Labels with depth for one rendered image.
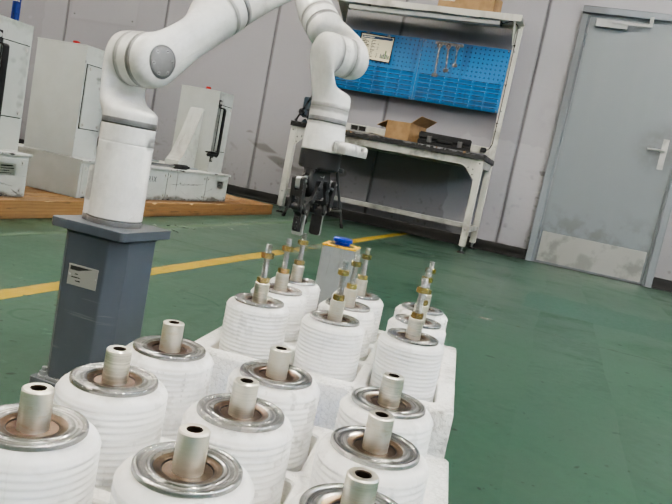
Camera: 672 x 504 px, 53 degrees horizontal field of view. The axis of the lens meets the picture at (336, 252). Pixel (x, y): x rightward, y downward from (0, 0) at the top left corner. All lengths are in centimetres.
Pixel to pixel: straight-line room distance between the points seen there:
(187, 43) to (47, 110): 242
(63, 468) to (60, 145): 309
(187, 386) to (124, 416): 12
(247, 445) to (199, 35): 84
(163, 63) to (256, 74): 549
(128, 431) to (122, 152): 67
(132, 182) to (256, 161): 539
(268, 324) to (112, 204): 37
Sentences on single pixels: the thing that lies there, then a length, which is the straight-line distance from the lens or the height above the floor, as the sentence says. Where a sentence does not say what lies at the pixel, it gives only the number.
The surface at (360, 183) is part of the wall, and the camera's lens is 618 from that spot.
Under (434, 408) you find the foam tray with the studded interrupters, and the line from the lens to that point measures 94.
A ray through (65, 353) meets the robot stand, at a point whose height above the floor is 7.
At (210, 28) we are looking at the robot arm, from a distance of 127.
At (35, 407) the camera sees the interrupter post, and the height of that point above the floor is 27.
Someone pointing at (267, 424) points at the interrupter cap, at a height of 25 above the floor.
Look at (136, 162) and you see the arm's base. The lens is 119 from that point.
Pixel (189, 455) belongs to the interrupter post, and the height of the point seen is 27.
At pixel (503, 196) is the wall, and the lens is 594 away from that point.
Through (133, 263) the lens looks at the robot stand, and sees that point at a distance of 120.
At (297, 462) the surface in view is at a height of 18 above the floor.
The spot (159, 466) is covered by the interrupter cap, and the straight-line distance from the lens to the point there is 49.
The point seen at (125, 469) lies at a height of 25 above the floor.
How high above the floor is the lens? 47
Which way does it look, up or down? 7 degrees down
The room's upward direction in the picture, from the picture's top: 11 degrees clockwise
